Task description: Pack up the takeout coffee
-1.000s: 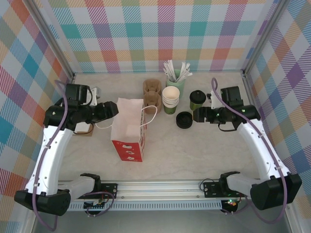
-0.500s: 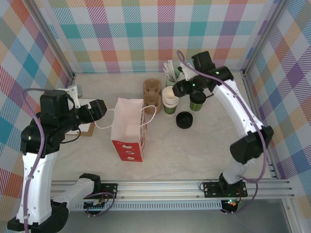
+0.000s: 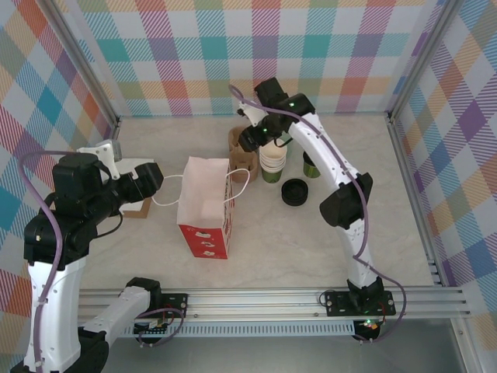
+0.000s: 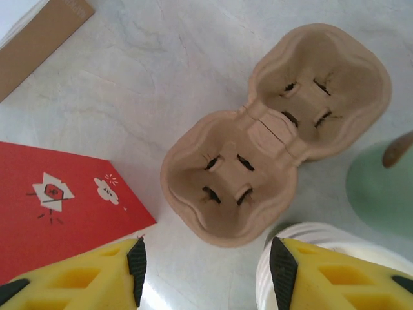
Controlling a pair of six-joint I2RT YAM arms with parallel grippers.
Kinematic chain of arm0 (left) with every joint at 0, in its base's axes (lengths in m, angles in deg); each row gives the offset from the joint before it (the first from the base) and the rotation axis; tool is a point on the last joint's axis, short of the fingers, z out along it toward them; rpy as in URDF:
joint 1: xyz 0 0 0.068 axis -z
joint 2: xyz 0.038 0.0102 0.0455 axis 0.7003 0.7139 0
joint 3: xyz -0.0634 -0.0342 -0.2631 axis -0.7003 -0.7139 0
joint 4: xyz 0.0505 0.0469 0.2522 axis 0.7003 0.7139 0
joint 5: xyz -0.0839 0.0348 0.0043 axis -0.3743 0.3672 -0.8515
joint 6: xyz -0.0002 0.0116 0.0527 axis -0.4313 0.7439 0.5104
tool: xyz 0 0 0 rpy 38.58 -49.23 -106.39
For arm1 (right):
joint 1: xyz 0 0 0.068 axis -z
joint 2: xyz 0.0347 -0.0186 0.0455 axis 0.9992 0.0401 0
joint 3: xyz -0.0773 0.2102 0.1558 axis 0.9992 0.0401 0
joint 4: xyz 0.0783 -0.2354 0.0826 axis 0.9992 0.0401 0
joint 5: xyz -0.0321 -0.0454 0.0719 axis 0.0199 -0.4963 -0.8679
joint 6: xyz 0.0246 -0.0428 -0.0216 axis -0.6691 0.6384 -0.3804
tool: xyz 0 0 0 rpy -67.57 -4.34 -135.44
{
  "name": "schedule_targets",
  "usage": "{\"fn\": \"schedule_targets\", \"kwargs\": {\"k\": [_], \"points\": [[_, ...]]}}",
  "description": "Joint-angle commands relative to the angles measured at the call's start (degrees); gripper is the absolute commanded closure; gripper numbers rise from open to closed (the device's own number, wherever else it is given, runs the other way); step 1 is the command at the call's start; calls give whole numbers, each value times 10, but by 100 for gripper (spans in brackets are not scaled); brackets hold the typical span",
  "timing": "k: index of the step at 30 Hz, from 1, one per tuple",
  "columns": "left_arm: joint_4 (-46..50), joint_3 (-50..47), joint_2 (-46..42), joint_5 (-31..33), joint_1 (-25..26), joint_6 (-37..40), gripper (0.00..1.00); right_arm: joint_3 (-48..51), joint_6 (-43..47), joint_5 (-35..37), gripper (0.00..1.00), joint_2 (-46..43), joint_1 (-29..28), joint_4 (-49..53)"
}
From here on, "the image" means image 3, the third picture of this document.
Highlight brown pulp cup carrier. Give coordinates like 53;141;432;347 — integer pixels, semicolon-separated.
227;127;260;182
226;130;260;183

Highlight red white paper gift bag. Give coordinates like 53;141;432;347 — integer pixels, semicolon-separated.
151;156;252;260

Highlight white paper napkin stack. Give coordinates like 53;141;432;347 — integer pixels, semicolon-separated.
116;157;156;176

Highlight stack of paper cups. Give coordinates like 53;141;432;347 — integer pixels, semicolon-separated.
259;144;288;164

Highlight left electronics board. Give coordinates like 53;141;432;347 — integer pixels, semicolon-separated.
134;319;172;337

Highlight left aluminium side rail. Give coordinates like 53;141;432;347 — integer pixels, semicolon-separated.
75;120;122;273

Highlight aluminium side rail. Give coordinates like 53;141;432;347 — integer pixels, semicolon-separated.
75;120;122;273
386;114;446;288

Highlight right aluminium side rail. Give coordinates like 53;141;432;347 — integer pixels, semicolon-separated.
386;114;446;288

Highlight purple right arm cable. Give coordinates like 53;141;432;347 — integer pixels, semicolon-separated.
228;84;408;345

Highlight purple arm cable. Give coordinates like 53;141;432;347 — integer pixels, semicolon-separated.
17;151;183;368
228;84;408;345

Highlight left aluminium frame post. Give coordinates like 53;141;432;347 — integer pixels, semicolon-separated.
45;0;122;129

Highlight aluminium frame post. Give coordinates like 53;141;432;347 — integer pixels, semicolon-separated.
386;0;465;124
45;0;122;129

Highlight right aluminium frame post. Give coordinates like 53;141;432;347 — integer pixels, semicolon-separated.
386;0;465;124

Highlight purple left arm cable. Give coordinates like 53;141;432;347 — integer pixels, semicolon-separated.
17;151;183;368

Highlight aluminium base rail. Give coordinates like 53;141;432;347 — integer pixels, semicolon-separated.
77;286;473;324

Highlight white slotted cable duct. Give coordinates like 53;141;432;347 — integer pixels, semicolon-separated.
104;324;356;338

